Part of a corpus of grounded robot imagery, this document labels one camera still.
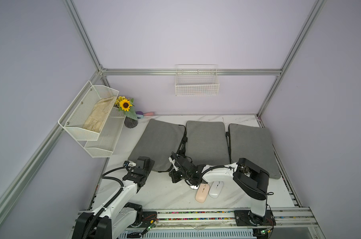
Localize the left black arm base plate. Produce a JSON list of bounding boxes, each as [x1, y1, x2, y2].
[[129, 211, 158, 228]]

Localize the beige cloth in basket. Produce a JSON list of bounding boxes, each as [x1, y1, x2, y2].
[[82, 97, 116, 133]]

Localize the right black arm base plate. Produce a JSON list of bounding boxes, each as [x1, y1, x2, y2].
[[234, 210, 276, 227]]

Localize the white computer mouse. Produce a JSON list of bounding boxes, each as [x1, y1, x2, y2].
[[208, 181, 224, 199]]

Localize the pastel toy mushrooms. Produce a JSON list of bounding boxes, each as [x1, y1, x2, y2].
[[136, 111, 155, 119]]

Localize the aluminium frame rails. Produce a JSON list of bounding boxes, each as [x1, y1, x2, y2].
[[0, 1, 326, 228]]

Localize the grey laptop bag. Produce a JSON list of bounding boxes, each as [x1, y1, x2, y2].
[[181, 120, 230, 165], [228, 123, 281, 179], [128, 119, 186, 173]]

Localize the artificial sunflower bouquet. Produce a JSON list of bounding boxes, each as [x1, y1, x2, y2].
[[114, 96, 138, 120]]

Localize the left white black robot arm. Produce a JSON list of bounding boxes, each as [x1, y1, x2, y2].
[[72, 156, 155, 239]]

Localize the white wire wall basket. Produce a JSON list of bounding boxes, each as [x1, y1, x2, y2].
[[175, 64, 220, 97]]

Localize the silver grey computer mouse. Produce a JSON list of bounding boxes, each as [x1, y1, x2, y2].
[[190, 185, 199, 190]]

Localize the pink computer mouse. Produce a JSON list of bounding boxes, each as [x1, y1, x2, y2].
[[195, 183, 210, 203]]

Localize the upper white mesh shelf basket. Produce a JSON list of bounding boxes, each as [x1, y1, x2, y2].
[[58, 81, 119, 141]]

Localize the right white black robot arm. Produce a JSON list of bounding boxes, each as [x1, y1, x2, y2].
[[168, 152, 273, 220]]

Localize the lower white mesh shelf basket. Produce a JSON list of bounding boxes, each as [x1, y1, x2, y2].
[[84, 108, 126, 158]]

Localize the white mesh shelf basket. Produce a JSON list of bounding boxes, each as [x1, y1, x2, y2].
[[84, 108, 126, 158], [58, 81, 119, 141]]

